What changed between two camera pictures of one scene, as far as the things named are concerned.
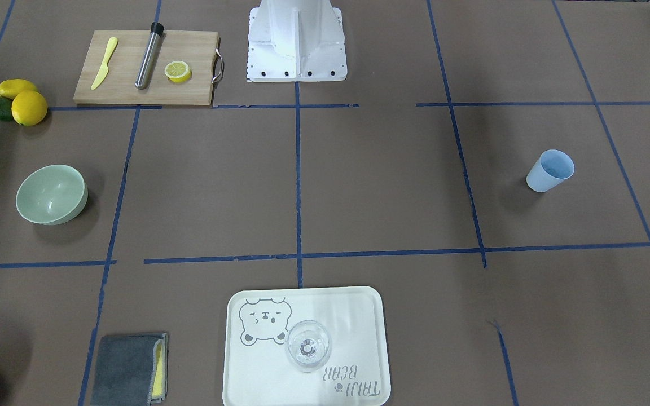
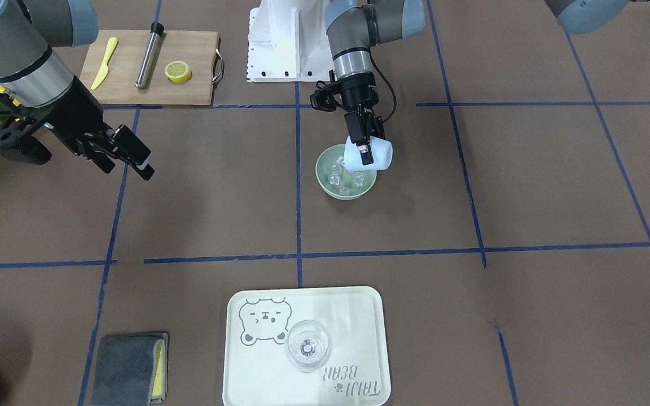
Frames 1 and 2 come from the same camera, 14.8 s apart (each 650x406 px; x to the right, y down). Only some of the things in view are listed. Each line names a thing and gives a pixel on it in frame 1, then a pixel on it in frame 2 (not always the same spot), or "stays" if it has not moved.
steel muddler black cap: (156, 30) stays
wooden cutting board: (132, 67) stays
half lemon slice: (178, 71) stays
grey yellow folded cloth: (131, 370) stays
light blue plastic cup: (552, 167) -> (382, 150)
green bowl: (52, 194) -> (332, 172)
